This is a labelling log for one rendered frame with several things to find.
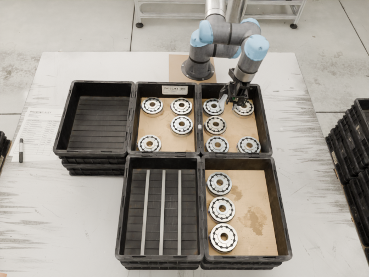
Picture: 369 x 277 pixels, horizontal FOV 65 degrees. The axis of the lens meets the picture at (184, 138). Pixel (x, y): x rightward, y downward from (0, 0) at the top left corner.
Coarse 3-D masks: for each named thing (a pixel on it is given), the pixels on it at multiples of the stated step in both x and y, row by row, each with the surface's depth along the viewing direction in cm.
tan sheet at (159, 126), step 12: (168, 108) 143; (192, 108) 144; (144, 120) 139; (156, 120) 139; (168, 120) 139; (192, 120) 140; (144, 132) 135; (156, 132) 135; (168, 132) 136; (192, 132) 136; (168, 144) 132; (180, 144) 132; (192, 144) 133
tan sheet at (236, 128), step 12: (228, 108) 145; (204, 120) 140; (228, 120) 141; (240, 120) 141; (252, 120) 141; (204, 132) 136; (228, 132) 137; (240, 132) 137; (252, 132) 137; (204, 144) 133; (228, 144) 133
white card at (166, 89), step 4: (164, 88) 141; (168, 88) 141; (172, 88) 141; (176, 88) 141; (180, 88) 141; (184, 88) 141; (164, 92) 144; (168, 92) 144; (172, 92) 144; (176, 92) 144; (180, 92) 144; (184, 92) 144
